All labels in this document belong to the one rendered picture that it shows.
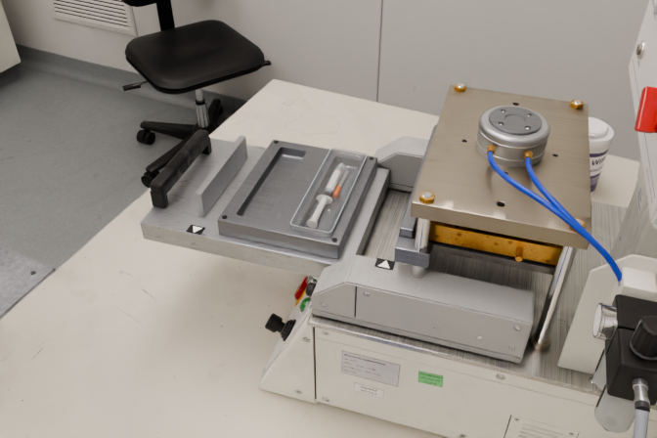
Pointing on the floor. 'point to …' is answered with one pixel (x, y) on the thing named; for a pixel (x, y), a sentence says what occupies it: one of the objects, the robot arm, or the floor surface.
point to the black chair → (177, 36)
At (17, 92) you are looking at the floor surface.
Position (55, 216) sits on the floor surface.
